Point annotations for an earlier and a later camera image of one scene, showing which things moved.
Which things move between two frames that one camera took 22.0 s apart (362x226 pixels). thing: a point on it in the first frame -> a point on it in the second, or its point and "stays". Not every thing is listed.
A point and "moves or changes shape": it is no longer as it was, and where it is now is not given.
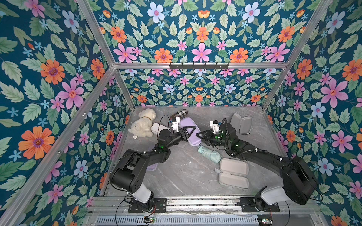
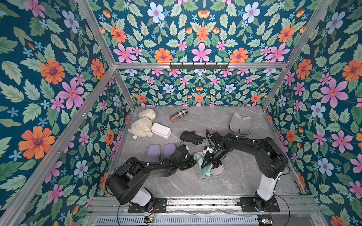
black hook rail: [199, 67] stays
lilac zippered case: [193, 139] moves or changes shape
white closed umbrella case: [160, 130] stays
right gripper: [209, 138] -> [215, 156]
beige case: [242, 125] stays
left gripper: [181, 133] -> [190, 159]
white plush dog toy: [142, 127] stays
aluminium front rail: [289, 205] stays
